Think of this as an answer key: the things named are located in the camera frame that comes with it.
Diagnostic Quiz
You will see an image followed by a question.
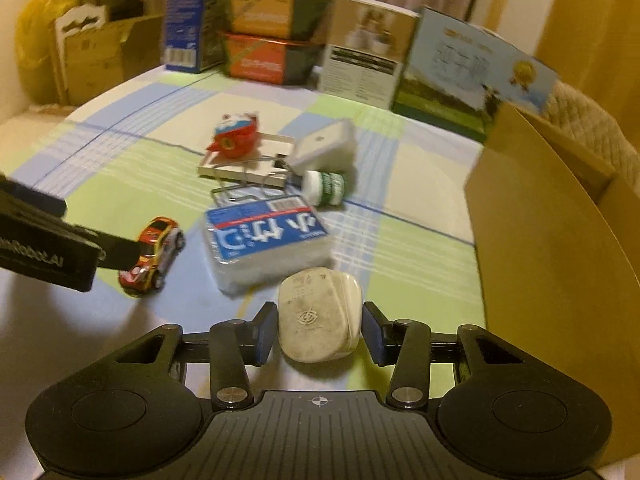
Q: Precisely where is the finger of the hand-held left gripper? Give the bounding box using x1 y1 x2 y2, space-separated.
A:
97 232 142 271

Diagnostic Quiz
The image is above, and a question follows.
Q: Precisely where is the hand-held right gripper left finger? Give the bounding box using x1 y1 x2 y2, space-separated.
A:
107 302 278 409

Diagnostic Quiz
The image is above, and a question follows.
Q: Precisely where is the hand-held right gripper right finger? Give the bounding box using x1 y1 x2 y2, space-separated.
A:
362 302 531 409

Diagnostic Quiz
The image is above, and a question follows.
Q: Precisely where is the red yellow toy car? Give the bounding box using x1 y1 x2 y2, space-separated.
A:
118 216 185 294

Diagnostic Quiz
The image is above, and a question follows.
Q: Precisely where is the white power adapter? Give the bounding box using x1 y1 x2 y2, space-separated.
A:
277 267 364 364

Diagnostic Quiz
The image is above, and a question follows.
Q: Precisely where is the blue label tissue pack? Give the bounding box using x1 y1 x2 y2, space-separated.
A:
202 194 334 295

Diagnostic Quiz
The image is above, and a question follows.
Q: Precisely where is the white square tray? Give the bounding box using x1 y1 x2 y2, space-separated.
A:
197 131 297 189

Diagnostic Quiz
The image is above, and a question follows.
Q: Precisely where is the metal wire clip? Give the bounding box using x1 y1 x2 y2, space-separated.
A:
210 156 297 204

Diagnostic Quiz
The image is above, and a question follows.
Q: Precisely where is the white green small bottle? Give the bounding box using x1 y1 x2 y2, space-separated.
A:
302 169 349 206

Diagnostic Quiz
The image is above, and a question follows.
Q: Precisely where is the red toy figure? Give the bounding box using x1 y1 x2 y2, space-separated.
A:
206 111 262 159

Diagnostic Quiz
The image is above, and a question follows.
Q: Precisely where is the white square plug-in device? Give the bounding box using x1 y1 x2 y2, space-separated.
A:
287 119 359 182

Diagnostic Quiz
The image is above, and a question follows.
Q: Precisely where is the brown cardboard storage box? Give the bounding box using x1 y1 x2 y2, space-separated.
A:
52 2 167 107

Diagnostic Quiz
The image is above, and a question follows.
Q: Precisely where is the yellow plastic bag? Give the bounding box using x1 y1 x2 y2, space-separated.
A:
15 0 82 107

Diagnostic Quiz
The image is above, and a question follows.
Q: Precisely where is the red orange instant noodle bowl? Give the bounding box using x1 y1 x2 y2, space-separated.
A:
219 31 327 86

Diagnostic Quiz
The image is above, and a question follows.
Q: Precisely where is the tall blue carton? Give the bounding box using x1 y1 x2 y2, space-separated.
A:
162 0 212 74

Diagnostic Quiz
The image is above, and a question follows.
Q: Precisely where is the blue green milk case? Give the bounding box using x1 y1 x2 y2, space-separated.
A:
389 5 559 144

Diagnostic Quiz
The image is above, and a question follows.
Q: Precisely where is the yellow instant noodle bowl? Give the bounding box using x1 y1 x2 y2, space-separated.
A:
216 0 335 42

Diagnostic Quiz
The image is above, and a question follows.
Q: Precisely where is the white paper product box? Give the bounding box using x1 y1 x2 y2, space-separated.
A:
317 0 421 109

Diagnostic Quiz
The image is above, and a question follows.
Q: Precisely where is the beige quilted chair cushion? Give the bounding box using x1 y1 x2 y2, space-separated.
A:
542 79 632 173

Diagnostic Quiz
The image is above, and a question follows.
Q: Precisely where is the wooden door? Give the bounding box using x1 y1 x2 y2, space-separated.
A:
534 0 640 126

